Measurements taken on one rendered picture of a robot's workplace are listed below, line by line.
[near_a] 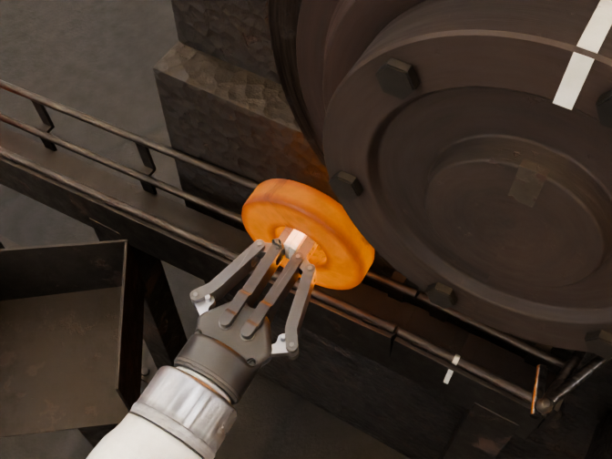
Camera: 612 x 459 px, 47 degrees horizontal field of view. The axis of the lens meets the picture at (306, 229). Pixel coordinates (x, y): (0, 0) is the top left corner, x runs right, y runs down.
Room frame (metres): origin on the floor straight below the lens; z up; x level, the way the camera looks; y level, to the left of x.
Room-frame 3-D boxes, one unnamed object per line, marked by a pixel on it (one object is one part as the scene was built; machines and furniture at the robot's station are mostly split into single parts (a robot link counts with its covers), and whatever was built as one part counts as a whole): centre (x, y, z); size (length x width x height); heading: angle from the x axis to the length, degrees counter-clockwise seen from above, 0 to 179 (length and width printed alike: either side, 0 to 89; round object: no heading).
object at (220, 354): (0.29, 0.08, 0.83); 0.09 x 0.08 x 0.07; 150
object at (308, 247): (0.39, -0.01, 0.84); 0.05 x 0.03 x 0.01; 150
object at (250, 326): (0.34, 0.03, 0.84); 0.11 x 0.01 x 0.04; 149
